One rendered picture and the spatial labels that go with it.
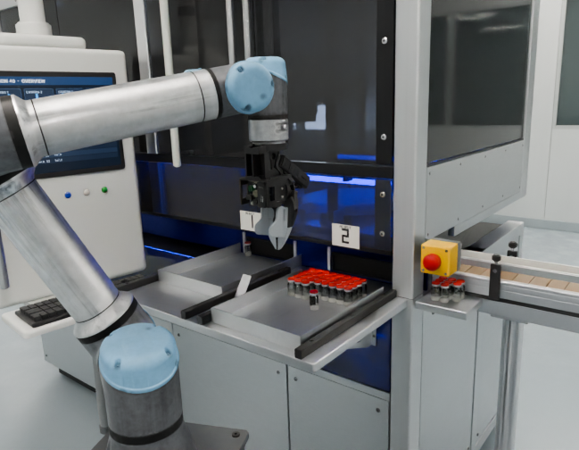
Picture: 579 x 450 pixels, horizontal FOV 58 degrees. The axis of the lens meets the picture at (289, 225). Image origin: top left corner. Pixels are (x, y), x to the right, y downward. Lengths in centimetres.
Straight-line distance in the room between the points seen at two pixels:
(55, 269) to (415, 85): 84
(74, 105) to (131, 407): 44
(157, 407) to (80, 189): 105
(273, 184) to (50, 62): 97
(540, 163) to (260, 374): 461
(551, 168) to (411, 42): 472
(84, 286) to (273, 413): 103
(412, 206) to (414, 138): 16
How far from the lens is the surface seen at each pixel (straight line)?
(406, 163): 126
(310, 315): 124
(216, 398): 199
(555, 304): 134
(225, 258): 170
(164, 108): 76
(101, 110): 75
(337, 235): 140
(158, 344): 84
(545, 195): 595
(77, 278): 91
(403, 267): 132
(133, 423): 86
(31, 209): 89
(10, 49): 172
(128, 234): 187
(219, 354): 188
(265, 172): 96
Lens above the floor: 137
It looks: 13 degrees down
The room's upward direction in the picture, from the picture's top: 2 degrees counter-clockwise
